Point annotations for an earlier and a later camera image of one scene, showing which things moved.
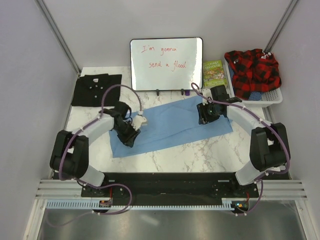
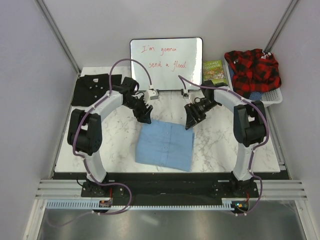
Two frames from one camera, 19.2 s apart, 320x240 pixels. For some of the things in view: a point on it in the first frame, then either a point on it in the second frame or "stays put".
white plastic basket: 268,98 stays put
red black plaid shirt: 255,71 stays put
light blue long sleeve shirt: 170,125 to 164,143
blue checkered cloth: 255,96 stays put
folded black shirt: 89,90 stays put
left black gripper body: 126,132 to 139,104
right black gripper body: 207,112 to 203,106
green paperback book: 213,73 stays put
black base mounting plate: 171,187 stays put
